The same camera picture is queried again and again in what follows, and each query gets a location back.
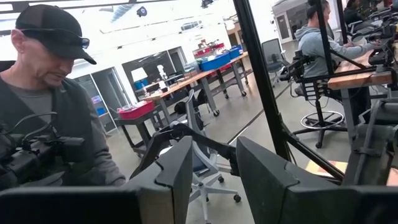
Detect black aluminium frame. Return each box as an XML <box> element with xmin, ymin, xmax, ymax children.
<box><xmin>232</xmin><ymin>0</ymin><xmax>398</xmax><ymax>184</ymax></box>

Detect large blue storage bin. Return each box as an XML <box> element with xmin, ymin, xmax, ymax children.
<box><xmin>198</xmin><ymin>52</ymin><xmax>233</xmax><ymax>72</ymax></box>

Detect grey office chair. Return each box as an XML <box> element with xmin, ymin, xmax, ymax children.
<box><xmin>261</xmin><ymin>37</ymin><xmax>284</xmax><ymax>88</ymax></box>

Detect small blue storage bin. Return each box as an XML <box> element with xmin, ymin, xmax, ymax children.
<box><xmin>228</xmin><ymin>45</ymin><xmax>244</xmax><ymax>60</ymax></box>

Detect black stool with footring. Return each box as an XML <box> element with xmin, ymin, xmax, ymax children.
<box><xmin>292</xmin><ymin>79</ymin><xmax>346</xmax><ymax>149</ymax></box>

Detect white office chair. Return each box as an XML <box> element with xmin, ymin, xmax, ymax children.
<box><xmin>174</xmin><ymin>88</ymin><xmax>243</xmax><ymax>224</ymax></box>

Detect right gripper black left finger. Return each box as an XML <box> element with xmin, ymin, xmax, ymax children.
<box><xmin>0</xmin><ymin>136</ymin><xmax>193</xmax><ymax>224</ymax></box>

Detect red tray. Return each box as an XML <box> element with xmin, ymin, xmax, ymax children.
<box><xmin>117</xmin><ymin>100</ymin><xmax>155</xmax><ymax>121</ymax></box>

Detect black cart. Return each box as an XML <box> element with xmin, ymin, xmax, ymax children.
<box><xmin>114</xmin><ymin>107</ymin><xmax>164</xmax><ymax>158</ymax></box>

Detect person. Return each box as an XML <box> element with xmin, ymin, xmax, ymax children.
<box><xmin>343</xmin><ymin>0</ymin><xmax>365</xmax><ymax>22</ymax></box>
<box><xmin>0</xmin><ymin>3</ymin><xmax>127</xmax><ymax>187</ymax></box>
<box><xmin>294</xmin><ymin>0</ymin><xmax>379</xmax><ymax>80</ymax></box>

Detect wooden desk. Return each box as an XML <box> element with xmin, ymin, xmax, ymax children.
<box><xmin>328</xmin><ymin>49</ymin><xmax>398</xmax><ymax>94</ymax></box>

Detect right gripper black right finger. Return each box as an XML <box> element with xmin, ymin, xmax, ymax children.
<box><xmin>236</xmin><ymin>136</ymin><xmax>398</xmax><ymax>224</ymax></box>

